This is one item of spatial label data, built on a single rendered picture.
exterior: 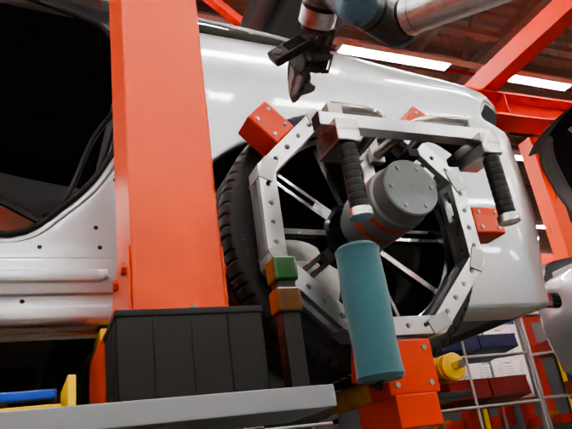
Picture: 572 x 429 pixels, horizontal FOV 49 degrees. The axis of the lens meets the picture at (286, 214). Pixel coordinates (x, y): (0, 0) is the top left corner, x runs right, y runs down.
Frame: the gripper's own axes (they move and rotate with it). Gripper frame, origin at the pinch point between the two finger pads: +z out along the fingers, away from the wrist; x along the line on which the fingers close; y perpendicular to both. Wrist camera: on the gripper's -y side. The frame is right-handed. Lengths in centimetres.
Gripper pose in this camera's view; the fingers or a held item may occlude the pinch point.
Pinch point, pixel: (291, 98)
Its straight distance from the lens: 167.8
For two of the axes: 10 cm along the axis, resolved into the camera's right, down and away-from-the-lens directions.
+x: -4.6, -6.1, 6.5
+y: 8.7, -1.4, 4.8
